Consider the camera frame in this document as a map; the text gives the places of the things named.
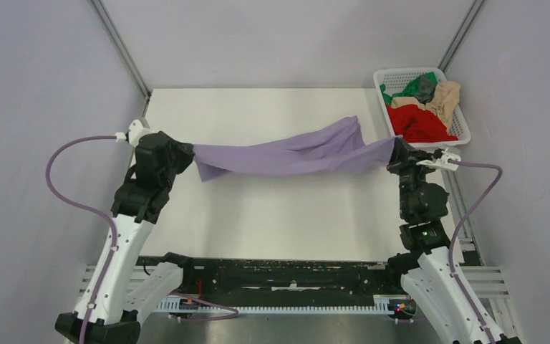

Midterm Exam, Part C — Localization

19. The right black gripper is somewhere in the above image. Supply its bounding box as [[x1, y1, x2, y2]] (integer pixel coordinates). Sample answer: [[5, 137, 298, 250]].
[[386, 138, 440, 218]]

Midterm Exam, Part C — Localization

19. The purple t shirt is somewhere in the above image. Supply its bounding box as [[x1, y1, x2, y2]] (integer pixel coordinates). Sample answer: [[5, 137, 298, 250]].
[[193, 116, 395, 182]]

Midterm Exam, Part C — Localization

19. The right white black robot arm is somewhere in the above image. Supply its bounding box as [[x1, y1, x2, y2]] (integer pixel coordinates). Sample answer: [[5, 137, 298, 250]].
[[385, 137, 521, 343]]

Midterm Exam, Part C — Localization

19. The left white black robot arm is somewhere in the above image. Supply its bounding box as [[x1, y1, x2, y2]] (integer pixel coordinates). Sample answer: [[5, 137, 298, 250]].
[[45, 132, 196, 343]]

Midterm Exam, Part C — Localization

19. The red t shirt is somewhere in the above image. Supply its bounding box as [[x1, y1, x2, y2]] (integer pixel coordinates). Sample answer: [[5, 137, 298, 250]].
[[385, 105, 458, 143]]

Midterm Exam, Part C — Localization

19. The beige t shirt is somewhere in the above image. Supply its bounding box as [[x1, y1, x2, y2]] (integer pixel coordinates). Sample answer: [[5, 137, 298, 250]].
[[390, 81, 461, 133]]

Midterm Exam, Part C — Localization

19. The green t shirt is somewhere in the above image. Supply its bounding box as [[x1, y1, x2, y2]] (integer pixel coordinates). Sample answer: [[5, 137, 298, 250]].
[[380, 72, 438, 106]]

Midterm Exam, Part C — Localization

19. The grey t shirt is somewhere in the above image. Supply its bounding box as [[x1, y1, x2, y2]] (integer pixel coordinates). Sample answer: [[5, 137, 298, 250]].
[[413, 75, 438, 105]]

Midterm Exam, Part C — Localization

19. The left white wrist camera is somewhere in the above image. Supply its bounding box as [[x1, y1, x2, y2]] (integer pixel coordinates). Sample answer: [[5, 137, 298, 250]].
[[115, 118, 155, 148]]

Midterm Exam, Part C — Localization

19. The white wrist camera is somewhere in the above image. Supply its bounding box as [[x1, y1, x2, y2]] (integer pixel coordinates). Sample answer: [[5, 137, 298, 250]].
[[115, 118, 155, 148], [416, 148, 461, 172]]

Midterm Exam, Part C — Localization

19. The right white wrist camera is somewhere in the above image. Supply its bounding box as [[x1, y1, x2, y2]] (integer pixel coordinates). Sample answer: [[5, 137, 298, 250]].
[[416, 148, 461, 172]]

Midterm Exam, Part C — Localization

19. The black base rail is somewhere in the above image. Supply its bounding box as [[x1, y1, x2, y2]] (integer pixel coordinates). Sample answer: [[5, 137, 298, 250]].
[[137, 254, 408, 307]]

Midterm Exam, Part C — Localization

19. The white slotted cable duct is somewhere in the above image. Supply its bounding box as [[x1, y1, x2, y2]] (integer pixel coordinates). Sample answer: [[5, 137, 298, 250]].
[[153, 295, 409, 316]]

